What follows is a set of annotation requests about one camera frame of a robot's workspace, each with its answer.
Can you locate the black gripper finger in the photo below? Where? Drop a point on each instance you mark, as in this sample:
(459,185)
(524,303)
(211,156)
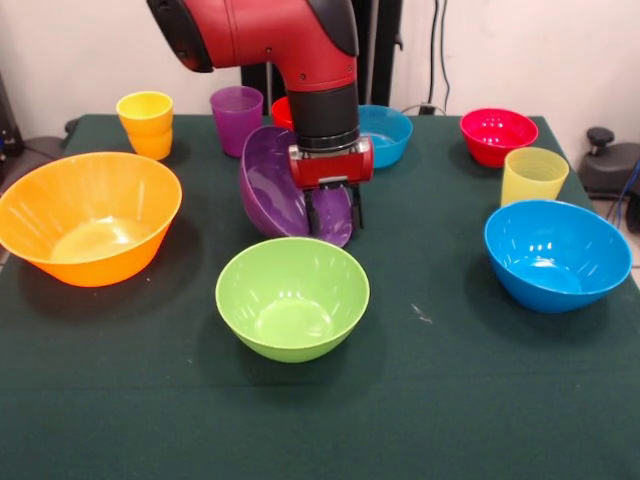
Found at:
(316,215)
(358,210)

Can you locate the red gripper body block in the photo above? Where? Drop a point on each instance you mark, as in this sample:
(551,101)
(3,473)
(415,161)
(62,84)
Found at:
(332,167)

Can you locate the purple bowl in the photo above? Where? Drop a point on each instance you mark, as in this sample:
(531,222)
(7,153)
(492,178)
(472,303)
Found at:
(270,200)

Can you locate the green bowl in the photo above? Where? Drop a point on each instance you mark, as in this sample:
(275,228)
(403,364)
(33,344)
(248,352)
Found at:
(292,310)

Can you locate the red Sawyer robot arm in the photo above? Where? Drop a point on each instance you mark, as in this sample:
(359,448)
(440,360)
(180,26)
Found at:
(260,30)

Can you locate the small blue bowl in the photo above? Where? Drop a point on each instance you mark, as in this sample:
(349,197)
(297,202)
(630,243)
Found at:
(390,135)

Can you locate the red cup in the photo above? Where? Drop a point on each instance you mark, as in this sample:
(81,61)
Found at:
(281,115)

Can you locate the purple cup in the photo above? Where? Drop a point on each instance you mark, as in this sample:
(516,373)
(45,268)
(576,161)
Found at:
(235,120)

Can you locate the black power plug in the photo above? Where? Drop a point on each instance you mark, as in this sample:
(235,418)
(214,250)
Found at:
(426,108)

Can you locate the small red bowl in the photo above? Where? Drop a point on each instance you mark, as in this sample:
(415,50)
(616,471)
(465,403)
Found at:
(500,140)

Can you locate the pale yellow translucent cup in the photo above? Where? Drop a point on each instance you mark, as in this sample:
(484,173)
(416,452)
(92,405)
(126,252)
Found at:
(532,180)

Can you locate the orange yellow cup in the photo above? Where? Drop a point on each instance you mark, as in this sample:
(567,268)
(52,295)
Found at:
(147,130)

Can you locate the dark green tablecloth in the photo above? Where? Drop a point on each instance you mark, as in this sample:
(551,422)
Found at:
(320,410)

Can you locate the large blue bowl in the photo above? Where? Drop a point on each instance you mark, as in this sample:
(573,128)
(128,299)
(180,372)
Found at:
(550,260)

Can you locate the large orange bowl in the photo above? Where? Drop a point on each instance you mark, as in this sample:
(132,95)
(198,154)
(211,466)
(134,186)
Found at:
(90,240)

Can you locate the black floor device with knob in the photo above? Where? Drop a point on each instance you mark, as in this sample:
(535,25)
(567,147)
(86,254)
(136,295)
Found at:
(610,170)

